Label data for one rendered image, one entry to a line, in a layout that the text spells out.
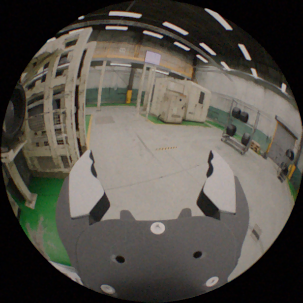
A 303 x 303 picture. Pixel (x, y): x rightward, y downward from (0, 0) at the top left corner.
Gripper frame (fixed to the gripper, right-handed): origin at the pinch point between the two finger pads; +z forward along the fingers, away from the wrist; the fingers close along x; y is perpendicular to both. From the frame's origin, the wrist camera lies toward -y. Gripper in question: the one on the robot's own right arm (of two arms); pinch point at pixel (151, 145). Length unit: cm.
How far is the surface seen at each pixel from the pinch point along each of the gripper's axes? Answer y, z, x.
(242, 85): -247, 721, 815
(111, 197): 101, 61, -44
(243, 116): 17, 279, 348
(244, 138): 94, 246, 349
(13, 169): 28, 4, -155
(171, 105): 38, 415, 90
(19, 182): 47, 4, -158
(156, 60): -144, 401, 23
